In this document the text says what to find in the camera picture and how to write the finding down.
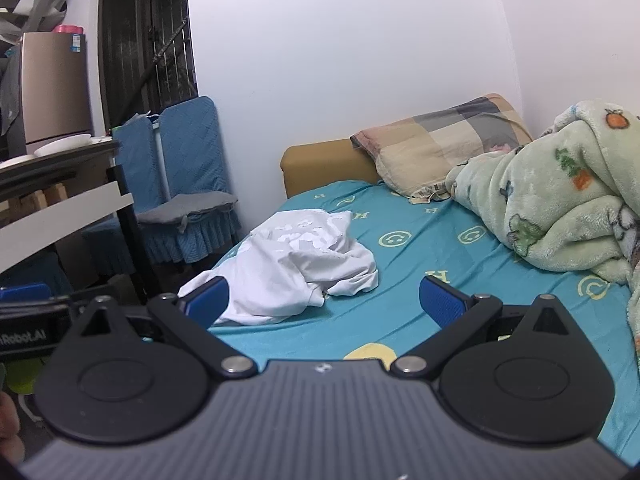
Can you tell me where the tan bed headboard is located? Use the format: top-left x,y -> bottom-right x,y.
280,137 -> 383,200

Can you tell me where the grey hanging cloth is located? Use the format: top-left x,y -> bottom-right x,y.
0,42 -> 24,137

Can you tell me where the dark dining table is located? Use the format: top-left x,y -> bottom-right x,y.
0,137 -> 162,307

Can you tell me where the person's left hand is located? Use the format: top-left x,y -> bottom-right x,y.
0,394 -> 25,463

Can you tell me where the green printed fleece blanket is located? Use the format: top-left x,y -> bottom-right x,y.
445,100 -> 640,356

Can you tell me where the grey seat cushion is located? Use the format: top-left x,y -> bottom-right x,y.
136,191 -> 239,234

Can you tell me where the blue covered chair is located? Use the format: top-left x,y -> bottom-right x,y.
137,95 -> 242,267
82,117 -> 167,277

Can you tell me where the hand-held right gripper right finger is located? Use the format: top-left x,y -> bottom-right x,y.
390,275 -> 601,378

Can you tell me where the patchwork pillow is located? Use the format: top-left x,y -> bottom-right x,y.
350,92 -> 535,203

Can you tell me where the white t-shirt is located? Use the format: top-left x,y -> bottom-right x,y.
177,208 -> 379,326

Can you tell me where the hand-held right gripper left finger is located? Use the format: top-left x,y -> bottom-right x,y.
55,276 -> 260,378

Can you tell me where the dark grilled door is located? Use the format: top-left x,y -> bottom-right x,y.
97,0 -> 199,133

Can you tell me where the wooden stool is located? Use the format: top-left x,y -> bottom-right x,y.
7,182 -> 69,217

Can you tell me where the pink lidded container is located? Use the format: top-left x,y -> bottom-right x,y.
54,24 -> 85,54

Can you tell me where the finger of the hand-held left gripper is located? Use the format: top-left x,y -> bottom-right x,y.
0,283 -> 86,307

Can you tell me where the golden brown fridge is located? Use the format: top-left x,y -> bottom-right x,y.
7,31 -> 94,158

